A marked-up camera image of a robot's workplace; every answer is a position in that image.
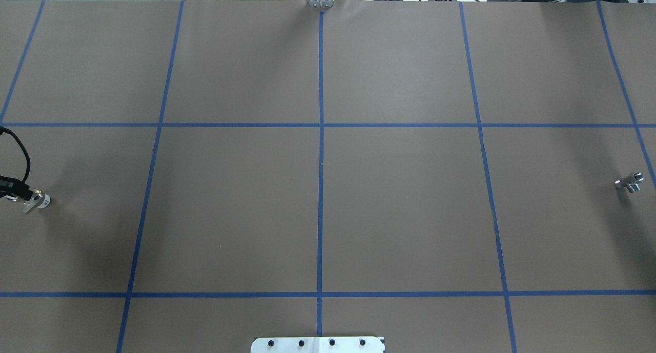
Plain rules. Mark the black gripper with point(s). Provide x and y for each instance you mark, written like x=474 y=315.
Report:
x=19 y=189

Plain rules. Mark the silver metal pipe fitting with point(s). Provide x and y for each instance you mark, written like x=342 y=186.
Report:
x=630 y=183

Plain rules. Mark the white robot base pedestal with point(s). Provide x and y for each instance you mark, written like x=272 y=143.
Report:
x=319 y=344

